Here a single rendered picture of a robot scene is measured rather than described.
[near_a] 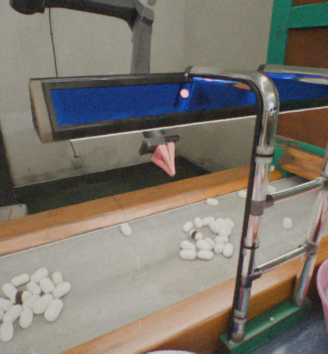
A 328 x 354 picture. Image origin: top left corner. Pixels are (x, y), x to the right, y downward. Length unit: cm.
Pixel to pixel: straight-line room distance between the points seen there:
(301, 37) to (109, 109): 77
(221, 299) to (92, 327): 21
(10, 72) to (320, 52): 207
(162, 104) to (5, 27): 215
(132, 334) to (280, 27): 95
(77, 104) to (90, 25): 224
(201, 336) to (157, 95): 37
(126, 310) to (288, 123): 79
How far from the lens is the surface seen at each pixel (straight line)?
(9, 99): 252
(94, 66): 261
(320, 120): 100
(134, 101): 40
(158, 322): 49
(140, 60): 95
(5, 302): 59
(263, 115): 34
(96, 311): 55
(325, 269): 66
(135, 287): 58
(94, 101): 39
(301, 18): 104
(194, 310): 51
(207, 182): 92
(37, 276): 61
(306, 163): 97
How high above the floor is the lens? 114
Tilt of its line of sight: 23 degrees down
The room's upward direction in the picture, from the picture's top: straight up
